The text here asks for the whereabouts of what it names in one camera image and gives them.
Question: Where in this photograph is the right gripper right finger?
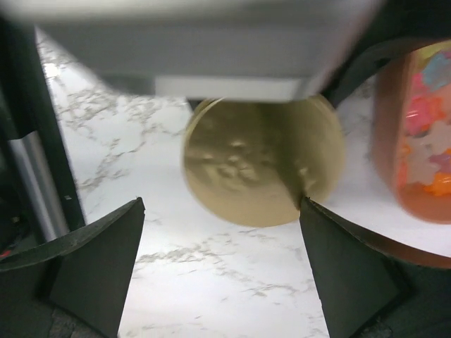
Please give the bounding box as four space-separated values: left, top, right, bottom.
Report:
299 197 450 338

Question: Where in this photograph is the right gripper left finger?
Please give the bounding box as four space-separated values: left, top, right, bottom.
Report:
1 198 145 337

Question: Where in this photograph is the gold jar lid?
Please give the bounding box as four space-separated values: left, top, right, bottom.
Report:
183 95 345 227

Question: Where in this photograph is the pink gummy star tray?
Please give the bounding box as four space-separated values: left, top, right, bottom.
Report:
371 40 450 224

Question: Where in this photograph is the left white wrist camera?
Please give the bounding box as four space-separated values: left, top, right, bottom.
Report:
1 1 382 102

